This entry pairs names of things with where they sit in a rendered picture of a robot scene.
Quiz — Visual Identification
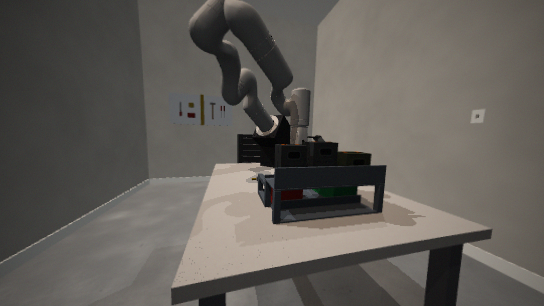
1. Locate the black metal shelf rack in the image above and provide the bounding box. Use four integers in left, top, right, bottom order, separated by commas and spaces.
256, 165, 386, 224

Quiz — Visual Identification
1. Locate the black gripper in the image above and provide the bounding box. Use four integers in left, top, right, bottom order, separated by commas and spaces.
290, 126, 308, 145

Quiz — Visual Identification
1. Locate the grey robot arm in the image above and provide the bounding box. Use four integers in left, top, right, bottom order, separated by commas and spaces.
189, 0, 311, 136

